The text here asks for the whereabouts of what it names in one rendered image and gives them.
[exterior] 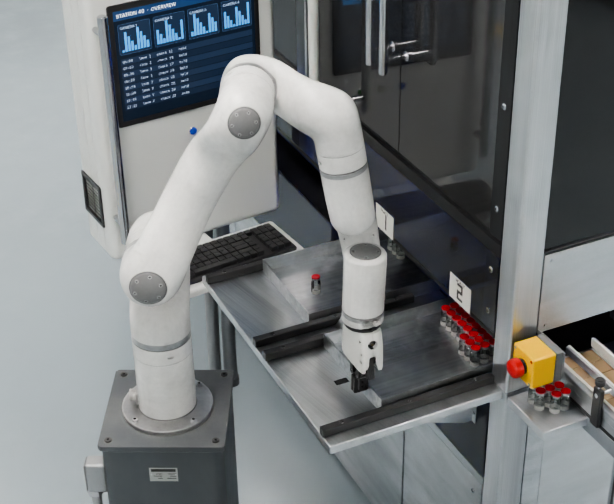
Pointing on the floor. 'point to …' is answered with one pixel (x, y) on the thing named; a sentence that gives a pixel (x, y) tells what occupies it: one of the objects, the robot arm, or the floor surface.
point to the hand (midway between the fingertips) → (359, 381)
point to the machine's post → (524, 230)
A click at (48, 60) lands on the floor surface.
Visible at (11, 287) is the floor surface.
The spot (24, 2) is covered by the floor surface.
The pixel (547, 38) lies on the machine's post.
